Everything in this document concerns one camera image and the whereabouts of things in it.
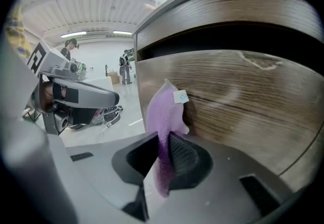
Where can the cardboard box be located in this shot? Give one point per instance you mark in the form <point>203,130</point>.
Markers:
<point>114,78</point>

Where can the long ceiling light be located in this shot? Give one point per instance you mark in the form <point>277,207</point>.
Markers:
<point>122,32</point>
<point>73,34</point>

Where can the wooden sink cabinet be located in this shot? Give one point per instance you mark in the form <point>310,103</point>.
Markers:
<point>240,96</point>

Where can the purple cloth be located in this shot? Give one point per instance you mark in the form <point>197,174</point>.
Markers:
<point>163,111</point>

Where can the person's yellow patterned sleeve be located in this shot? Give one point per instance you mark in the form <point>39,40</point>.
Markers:
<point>16,30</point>

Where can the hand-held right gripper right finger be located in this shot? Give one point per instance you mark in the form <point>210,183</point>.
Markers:
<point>188,162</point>

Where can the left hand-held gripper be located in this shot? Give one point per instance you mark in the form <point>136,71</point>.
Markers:
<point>59,64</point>

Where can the black and white shoes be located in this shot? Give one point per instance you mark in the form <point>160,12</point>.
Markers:
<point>112,116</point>

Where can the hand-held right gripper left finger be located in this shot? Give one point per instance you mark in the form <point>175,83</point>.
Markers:
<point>132,161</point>

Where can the person's left hand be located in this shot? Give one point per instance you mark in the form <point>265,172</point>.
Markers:
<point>46,97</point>

